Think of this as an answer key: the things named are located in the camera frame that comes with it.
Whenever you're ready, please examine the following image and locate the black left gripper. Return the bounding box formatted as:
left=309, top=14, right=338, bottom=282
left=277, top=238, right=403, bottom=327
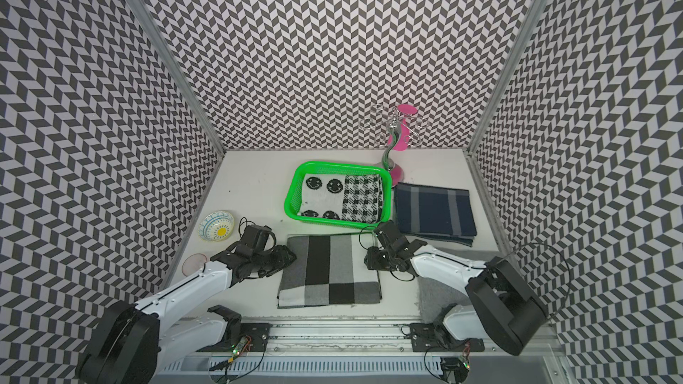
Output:
left=253, top=244, right=298, bottom=278

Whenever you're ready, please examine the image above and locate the black grey block scarf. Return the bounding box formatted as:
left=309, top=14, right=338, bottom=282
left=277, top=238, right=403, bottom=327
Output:
left=277, top=234, right=382, bottom=309

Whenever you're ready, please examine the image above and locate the grey fuzzy scarf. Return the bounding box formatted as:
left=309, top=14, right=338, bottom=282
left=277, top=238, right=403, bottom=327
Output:
left=417, top=248, right=503, bottom=323

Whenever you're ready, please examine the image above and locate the white smiley checkered scarf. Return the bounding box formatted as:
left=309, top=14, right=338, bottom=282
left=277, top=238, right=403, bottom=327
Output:
left=298, top=174, right=383, bottom=224

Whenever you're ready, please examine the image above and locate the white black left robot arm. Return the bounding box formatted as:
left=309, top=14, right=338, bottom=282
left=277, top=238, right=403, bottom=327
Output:
left=75, top=225, right=296, bottom=383

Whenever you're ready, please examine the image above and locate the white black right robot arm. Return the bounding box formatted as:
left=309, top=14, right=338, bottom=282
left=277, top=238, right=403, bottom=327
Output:
left=365, top=220, right=549, bottom=356

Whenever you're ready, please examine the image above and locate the navy plaid folded scarf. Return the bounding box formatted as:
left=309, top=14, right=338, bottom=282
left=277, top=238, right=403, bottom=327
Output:
left=394, top=183, right=478, bottom=247

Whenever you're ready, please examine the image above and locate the green plastic perforated basket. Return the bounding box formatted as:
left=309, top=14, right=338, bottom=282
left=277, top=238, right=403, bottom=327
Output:
left=284, top=161, right=392, bottom=229

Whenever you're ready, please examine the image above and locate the blue yellow patterned bowl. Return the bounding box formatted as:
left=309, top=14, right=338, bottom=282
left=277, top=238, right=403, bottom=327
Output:
left=197, top=211, right=235, bottom=242

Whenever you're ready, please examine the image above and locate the chrome pink jewellery stand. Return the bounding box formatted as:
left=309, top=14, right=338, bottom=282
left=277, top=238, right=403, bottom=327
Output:
left=360, top=103, right=424, bottom=188

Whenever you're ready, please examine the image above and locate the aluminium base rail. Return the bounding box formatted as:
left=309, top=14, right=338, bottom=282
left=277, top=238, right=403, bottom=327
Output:
left=153, top=318, right=576, bottom=383

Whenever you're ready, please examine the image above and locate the aluminium corner post left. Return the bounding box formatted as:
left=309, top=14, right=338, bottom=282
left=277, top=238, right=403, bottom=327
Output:
left=126, top=0, right=225, bottom=156

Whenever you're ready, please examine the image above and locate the aluminium corner post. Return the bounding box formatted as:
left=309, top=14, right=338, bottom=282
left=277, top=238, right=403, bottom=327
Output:
left=126, top=0, right=225, bottom=156
left=466, top=0, right=549, bottom=156

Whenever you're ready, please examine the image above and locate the aluminium corner post right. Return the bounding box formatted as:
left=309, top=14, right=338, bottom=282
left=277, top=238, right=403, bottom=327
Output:
left=466, top=0, right=549, bottom=156

